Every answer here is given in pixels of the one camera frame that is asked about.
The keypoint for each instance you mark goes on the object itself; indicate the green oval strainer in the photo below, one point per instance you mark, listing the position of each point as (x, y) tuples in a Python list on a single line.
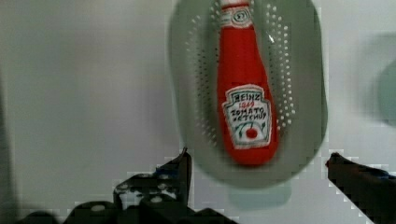
[(288, 35)]

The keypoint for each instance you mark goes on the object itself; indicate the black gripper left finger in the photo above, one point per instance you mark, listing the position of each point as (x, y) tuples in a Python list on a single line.
[(172, 179)]

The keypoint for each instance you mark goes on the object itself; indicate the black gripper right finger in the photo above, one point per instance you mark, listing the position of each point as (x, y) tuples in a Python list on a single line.
[(372, 190)]

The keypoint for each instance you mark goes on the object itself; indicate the red plush ketchup bottle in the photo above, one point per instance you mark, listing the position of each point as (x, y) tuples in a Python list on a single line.
[(247, 114)]

